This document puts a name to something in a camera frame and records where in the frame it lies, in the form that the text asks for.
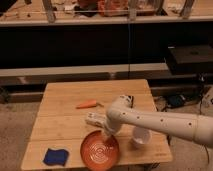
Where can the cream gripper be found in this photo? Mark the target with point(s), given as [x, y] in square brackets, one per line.
[107, 133]

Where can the black power adapter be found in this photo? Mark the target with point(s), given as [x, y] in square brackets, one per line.
[175, 101]

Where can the blue sponge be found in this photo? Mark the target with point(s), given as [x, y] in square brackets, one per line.
[56, 157]

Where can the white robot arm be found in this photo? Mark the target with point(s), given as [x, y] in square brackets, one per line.
[191, 127]

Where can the orange ceramic bowl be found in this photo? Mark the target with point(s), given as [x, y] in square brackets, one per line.
[97, 154]

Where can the white cup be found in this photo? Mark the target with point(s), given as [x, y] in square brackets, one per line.
[140, 136]

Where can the wooden table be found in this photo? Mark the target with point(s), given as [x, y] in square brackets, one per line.
[60, 121]

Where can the orange carrot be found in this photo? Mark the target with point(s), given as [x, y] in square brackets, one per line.
[89, 104]

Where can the long wooden shelf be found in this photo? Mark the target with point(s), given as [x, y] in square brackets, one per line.
[102, 12]

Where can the black box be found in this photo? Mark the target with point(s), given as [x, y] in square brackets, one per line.
[196, 59]

